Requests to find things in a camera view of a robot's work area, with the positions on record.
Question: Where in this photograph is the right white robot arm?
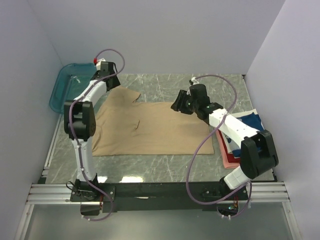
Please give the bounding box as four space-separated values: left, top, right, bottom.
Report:
171 84 279 194

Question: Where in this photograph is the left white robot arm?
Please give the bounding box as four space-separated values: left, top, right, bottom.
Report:
63 58 120 202

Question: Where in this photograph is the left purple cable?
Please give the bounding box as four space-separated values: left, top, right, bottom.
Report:
68 49 126 222

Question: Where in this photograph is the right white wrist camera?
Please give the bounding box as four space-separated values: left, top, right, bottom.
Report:
189 77 199 86

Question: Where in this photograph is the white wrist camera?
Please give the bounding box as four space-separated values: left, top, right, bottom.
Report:
93 57 106 71
189 77 199 86

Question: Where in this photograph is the black base beam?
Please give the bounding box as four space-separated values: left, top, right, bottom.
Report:
69 181 251 216

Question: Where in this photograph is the aluminium frame rail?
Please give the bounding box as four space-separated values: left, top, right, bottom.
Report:
26 182 291 205

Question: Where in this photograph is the red folded shirt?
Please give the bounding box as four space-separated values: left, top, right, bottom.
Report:
219 130 241 163

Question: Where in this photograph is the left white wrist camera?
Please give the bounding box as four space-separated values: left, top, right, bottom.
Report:
93 57 106 71

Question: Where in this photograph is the teal plastic basket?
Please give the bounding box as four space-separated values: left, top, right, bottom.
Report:
49 63 96 114

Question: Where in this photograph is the beige t shirt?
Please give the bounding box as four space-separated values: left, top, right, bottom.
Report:
92 86 210 157

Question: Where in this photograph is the pink folded shirt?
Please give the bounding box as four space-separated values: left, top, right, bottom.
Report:
215 130 240 169

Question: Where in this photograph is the blue white folded shirt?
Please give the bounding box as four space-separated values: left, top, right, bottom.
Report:
222 109 264 149

